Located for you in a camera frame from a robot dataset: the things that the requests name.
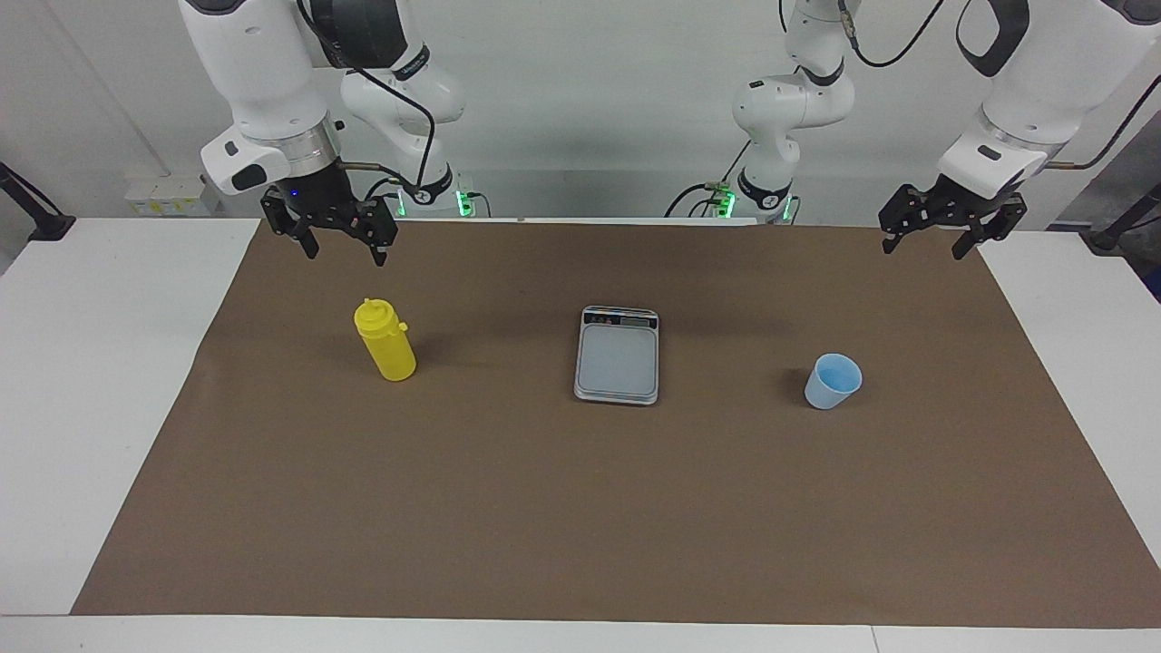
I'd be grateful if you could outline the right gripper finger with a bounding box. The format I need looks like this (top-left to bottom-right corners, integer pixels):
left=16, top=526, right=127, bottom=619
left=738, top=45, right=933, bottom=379
left=260, top=187, right=321, bottom=261
left=354, top=198, right=399, bottom=268

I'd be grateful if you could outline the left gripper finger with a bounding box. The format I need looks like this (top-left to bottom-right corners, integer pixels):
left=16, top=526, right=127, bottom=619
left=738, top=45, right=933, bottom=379
left=951, top=193, right=1029, bottom=262
left=878, top=183, right=935, bottom=256

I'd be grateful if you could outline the yellow squeeze bottle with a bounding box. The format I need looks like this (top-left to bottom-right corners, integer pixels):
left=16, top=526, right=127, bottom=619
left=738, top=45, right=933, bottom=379
left=353, top=297, right=418, bottom=383

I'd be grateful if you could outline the light blue plastic cup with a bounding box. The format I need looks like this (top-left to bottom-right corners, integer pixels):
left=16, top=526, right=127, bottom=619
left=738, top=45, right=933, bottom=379
left=804, top=353, right=863, bottom=411

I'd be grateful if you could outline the silver digital kitchen scale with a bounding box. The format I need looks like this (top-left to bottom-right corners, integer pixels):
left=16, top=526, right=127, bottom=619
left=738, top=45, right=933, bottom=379
left=573, top=306, right=660, bottom=406

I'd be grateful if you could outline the black clamp stand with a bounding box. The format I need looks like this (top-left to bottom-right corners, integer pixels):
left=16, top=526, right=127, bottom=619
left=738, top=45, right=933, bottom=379
left=1081, top=181, right=1161, bottom=256
left=0, top=161, right=76, bottom=242

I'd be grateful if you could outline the brown paper mat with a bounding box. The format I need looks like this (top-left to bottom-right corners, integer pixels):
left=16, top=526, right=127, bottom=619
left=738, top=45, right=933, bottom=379
left=71, top=218, right=1161, bottom=629

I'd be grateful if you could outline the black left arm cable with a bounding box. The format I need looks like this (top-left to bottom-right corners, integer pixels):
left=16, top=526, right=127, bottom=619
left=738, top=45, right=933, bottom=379
left=834, top=0, right=1161, bottom=173

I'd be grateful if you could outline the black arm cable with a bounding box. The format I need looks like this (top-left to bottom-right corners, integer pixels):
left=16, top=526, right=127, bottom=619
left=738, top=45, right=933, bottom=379
left=834, top=0, right=1161, bottom=173
left=295, top=0, right=439, bottom=208

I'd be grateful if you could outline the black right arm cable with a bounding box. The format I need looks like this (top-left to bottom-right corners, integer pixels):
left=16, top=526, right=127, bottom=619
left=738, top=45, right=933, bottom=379
left=295, top=0, right=439, bottom=208

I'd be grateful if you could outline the white wall socket box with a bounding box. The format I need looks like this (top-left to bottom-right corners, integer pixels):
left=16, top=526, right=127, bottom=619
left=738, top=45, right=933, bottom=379
left=125, top=175, right=224, bottom=218

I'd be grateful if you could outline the black base cable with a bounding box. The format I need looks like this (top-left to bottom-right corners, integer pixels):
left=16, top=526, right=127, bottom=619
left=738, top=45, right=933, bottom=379
left=664, top=141, right=756, bottom=219

